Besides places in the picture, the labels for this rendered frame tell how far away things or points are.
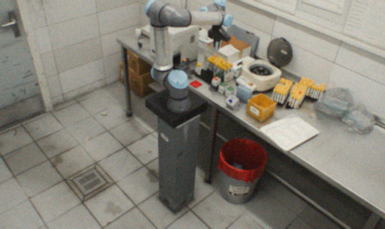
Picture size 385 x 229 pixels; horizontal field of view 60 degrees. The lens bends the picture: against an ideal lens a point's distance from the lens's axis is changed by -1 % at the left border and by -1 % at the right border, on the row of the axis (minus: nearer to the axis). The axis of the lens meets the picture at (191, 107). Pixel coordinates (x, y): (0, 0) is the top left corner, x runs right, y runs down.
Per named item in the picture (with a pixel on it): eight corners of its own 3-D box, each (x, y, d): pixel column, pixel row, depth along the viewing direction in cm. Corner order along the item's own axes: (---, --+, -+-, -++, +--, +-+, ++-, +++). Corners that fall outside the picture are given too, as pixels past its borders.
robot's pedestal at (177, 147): (175, 213, 260) (177, 128, 207) (158, 197, 271) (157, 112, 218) (194, 199, 271) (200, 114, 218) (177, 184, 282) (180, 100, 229)
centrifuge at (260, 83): (231, 81, 251) (233, 66, 244) (260, 70, 265) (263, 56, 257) (253, 97, 236) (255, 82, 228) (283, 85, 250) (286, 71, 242)
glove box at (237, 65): (226, 73, 259) (227, 62, 253) (246, 63, 273) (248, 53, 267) (238, 80, 252) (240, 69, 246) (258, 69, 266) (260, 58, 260)
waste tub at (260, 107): (245, 112, 222) (247, 100, 216) (258, 104, 229) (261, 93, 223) (260, 123, 214) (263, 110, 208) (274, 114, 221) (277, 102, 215)
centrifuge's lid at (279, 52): (270, 32, 245) (278, 31, 249) (262, 63, 258) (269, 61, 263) (293, 44, 231) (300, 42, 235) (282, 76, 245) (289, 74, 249)
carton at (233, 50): (203, 60, 273) (204, 43, 264) (227, 49, 289) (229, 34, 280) (225, 73, 259) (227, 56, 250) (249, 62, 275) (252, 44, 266)
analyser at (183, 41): (150, 55, 275) (148, 21, 257) (175, 46, 290) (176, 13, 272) (174, 71, 258) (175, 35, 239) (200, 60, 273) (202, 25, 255)
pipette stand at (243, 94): (234, 99, 233) (236, 87, 227) (239, 95, 237) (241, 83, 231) (246, 105, 228) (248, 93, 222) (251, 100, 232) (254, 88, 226)
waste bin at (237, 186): (204, 187, 281) (208, 149, 254) (233, 166, 301) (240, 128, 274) (238, 217, 260) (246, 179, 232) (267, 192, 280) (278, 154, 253)
